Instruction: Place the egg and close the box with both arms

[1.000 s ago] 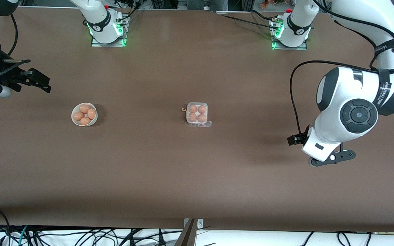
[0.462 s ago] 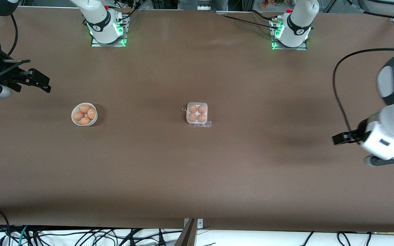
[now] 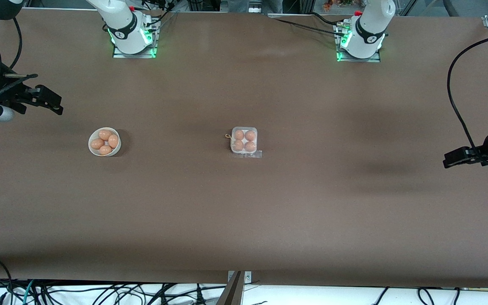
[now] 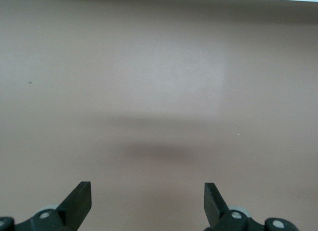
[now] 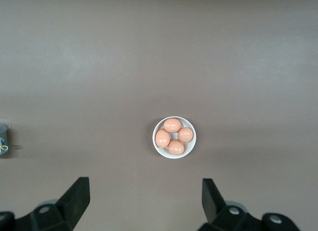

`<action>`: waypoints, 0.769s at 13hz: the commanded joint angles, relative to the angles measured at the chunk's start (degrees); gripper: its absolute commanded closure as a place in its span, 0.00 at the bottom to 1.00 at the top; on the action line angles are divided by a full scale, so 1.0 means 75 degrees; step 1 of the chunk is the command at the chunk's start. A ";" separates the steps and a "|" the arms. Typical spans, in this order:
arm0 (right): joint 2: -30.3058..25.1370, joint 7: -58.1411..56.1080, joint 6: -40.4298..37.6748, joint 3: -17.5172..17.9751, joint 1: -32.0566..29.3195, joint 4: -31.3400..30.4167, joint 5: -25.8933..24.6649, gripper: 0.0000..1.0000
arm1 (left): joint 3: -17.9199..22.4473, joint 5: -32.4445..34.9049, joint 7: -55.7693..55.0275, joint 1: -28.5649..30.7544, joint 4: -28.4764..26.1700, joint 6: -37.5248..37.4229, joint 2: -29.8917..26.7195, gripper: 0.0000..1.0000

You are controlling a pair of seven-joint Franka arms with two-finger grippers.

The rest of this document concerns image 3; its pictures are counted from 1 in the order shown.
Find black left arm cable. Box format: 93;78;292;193
446;32;488;170

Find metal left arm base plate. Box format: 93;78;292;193
336;50;381;63

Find silver table edge bracket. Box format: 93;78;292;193
227;271;252;285

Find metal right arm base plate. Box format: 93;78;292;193
113;46;158;58

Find dark metal bar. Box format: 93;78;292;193
216;271;244;305

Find white round bowl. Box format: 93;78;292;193
88;127;122;157

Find teal floor cable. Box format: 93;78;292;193
22;280;36;305

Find clear plastic egg box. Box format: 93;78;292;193
230;127;258;155

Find black base power cable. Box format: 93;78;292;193
310;11;342;27
269;16;346;38

